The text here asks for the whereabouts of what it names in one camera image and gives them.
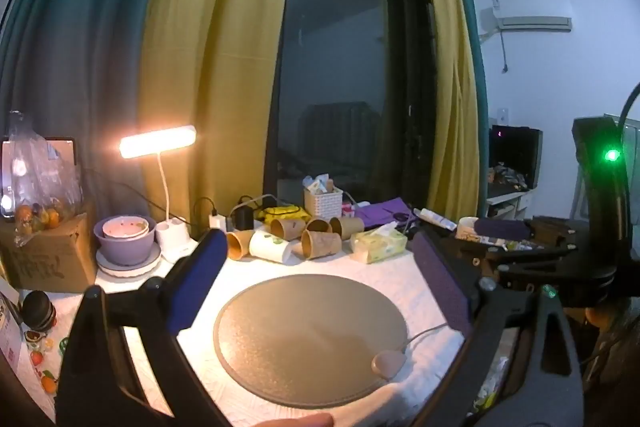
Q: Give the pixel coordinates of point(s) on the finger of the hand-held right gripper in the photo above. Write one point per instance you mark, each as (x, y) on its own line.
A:
(502, 231)
(545, 269)

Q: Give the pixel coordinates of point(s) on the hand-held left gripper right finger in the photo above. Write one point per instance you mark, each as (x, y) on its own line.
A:
(442, 282)

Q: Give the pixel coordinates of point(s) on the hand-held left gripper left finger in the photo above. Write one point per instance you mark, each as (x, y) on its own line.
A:
(200, 277)

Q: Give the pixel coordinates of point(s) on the brown paper cup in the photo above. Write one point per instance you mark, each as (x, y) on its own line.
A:
(321, 243)
(289, 228)
(347, 228)
(319, 224)
(240, 244)

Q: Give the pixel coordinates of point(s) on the white paper cup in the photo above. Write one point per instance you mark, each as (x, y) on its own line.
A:
(270, 248)

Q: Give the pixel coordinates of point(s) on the person's left hand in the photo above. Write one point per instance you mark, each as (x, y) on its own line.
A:
(297, 421)

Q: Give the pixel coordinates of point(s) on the white cabinet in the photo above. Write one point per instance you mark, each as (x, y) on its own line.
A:
(510, 202)

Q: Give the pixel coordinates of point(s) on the white tube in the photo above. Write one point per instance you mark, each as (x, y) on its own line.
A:
(435, 218)

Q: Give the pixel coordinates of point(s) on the white plate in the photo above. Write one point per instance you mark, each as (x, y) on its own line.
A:
(127, 269)

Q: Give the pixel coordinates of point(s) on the yellow tissue pack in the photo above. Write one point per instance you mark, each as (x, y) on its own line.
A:
(379, 244)

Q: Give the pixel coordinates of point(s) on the black power adapter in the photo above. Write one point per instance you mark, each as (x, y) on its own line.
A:
(245, 218)

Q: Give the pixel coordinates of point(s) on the purple bowl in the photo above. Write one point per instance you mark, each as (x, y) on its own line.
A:
(125, 249)

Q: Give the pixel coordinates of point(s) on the black monitor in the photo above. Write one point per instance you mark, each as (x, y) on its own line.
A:
(517, 149)

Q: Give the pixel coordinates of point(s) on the white bowl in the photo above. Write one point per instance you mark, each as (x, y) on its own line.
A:
(125, 229)

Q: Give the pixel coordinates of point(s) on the purple cloth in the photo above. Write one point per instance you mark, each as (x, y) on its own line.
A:
(382, 213)

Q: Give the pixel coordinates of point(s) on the white textured table cloth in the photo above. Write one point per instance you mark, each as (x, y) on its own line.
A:
(345, 267)

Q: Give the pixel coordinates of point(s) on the yellow pouch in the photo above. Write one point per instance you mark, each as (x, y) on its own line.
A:
(282, 213)

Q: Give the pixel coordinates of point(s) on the round grey mat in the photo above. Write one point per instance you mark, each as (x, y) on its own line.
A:
(310, 337)

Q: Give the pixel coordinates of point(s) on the white desk lamp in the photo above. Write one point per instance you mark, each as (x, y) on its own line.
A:
(157, 141)

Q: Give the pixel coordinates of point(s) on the white woven basket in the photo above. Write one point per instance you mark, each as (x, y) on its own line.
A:
(324, 202)

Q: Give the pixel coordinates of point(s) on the cardboard box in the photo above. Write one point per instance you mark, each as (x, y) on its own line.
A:
(47, 259)

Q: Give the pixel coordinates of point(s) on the yellow curtain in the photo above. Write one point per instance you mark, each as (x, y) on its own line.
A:
(215, 32)
(450, 82)

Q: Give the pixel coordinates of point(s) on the black round container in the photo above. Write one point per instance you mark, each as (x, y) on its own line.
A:
(39, 311)

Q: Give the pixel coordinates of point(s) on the fruit printed sheet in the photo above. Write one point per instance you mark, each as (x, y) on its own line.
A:
(42, 357)

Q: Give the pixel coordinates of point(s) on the plastic bag of fruit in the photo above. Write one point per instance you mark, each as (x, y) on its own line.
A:
(42, 187)

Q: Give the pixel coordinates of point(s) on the teal curtain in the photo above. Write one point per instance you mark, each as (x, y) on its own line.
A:
(475, 32)
(75, 32)

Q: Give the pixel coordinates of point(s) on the white air conditioner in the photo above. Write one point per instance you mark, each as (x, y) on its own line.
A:
(530, 18)

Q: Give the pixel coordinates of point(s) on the dark window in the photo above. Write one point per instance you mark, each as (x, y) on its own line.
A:
(345, 72)

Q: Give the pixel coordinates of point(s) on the white wall socket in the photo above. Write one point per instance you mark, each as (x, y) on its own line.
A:
(502, 116)

